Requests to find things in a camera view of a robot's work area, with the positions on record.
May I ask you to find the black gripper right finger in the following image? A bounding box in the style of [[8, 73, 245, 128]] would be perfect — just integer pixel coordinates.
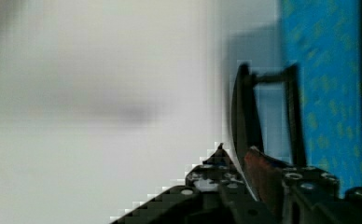
[[244, 147, 362, 224]]

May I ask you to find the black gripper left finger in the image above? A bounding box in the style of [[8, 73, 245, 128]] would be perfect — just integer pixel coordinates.
[[110, 146, 277, 224]]

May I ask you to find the silver black toaster oven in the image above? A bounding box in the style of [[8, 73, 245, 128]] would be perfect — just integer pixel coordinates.
[[230, 0, 362, 193]]

